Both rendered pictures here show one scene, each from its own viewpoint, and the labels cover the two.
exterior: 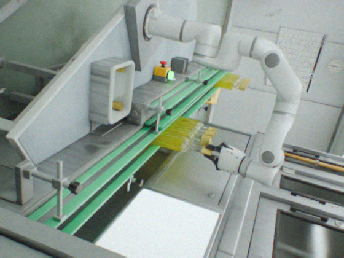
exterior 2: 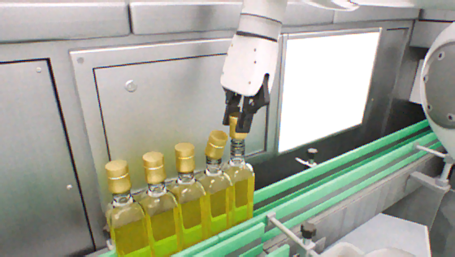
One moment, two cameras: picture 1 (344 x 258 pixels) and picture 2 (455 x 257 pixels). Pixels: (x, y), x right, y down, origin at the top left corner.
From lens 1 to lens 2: 1.58 m
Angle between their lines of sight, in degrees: 92
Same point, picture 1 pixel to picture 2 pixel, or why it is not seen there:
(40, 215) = (412, 156)
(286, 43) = not seen: outside the picture
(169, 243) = (340, 73)
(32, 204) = (413, 167)
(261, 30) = not seen: outside the picture
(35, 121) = (424, 241)
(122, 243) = (348, 109)
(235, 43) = not seen: outside the picture
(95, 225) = (319, 147)
